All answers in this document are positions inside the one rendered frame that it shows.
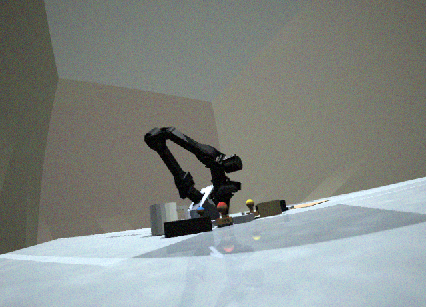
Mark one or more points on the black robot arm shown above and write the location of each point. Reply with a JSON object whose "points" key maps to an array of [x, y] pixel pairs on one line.
{"points": [[206, 154]]}

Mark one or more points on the grey mug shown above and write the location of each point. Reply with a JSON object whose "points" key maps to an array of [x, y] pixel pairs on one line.
{"points": [[161, 213]]}

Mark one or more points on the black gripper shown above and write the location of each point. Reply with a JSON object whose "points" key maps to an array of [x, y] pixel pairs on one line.
{"points": [[221, 192]]}

